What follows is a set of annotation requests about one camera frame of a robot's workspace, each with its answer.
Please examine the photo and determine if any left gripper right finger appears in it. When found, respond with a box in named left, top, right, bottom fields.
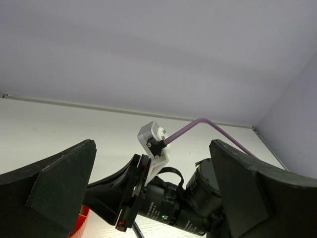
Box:
left=210, top=139, right=317, bottom=238

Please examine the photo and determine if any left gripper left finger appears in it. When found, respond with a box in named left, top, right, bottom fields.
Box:
left=0, top=140, right=97, bottom=238

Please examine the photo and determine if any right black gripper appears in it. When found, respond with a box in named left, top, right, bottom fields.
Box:
left=86, top=154, right=151, bottom=232

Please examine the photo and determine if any blue ballpoint pen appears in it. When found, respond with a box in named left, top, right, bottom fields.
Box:
left=132, top=221, right=144, bottom=238

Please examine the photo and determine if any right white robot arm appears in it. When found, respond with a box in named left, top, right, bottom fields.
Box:
left=83, top=154, right=225, bottom=238

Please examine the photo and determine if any orange pen holder cup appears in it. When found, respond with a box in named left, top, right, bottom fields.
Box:
left=69, top=205, right=90, bottom=238

